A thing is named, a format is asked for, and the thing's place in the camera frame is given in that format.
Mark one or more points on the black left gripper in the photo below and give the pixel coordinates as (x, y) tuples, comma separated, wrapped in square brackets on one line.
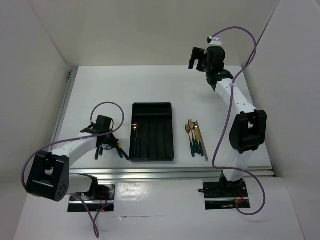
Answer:
[(113, 142)]

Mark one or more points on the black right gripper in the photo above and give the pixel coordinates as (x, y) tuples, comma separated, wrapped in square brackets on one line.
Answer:
[(198, 54)]

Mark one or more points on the gold spoon green handle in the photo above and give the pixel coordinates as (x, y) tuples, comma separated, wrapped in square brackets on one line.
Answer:
[(136, 128)]

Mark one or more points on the green handled utensil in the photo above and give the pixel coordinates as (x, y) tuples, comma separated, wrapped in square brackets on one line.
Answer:
[(97, 153)]

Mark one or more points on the green handled knife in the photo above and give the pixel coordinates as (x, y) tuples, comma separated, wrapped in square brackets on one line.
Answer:
[(121, 152)]

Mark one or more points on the green handled fork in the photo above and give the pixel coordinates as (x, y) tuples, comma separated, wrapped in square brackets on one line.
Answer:
[(101, 150)]

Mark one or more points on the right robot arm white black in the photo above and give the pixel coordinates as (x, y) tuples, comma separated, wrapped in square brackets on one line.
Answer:
[(248, 128)]

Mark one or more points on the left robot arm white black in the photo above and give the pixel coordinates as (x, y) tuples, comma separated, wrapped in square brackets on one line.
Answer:
[(99, 90)]

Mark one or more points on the black cutlery tray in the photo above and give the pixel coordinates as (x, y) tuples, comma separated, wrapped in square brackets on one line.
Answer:
[(155, 142)]

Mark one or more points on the gold spoon on right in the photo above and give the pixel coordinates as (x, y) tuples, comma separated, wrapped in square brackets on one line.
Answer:
[(194, 127)]

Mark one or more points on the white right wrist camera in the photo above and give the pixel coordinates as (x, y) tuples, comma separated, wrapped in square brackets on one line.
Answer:
[(214, 41)]

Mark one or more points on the gold fork green handle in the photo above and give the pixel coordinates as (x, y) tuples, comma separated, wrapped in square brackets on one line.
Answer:
[(188, 131), (193, 134)]

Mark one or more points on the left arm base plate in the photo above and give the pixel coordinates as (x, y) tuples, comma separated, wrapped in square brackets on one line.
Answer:
[(102, 199)]

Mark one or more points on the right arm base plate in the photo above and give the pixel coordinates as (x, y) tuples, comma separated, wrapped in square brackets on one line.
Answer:
[(217, 198)]

